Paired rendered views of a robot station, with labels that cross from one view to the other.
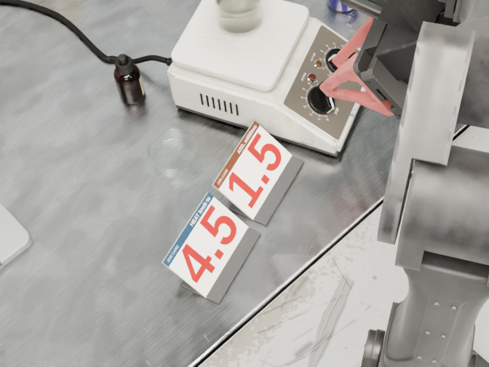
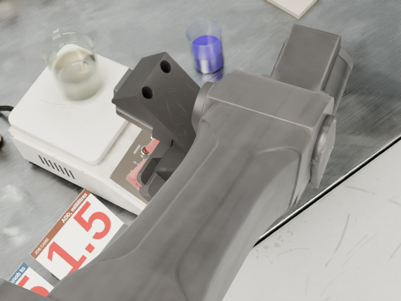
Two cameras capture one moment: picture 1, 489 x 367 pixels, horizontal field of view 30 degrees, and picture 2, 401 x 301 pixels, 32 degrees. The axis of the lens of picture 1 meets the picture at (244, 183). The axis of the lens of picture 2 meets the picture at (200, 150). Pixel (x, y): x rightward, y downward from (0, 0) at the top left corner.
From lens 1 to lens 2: 0.35 m
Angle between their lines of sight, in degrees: 6
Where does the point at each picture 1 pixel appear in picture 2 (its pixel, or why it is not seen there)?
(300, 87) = (130, 160)
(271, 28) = (110, 97)
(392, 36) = (174, 151)
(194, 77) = (30, 140)
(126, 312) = not seen: outside the picture
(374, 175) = not seen: hidden behind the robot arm
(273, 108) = (99, 181)
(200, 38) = (40, 101)
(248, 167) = (72, 236)
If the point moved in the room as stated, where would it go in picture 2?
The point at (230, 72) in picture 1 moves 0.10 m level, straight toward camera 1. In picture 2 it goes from (59, 141) to (47, 230)
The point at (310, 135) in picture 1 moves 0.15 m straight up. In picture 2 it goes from (137, 209) to (107, 138)
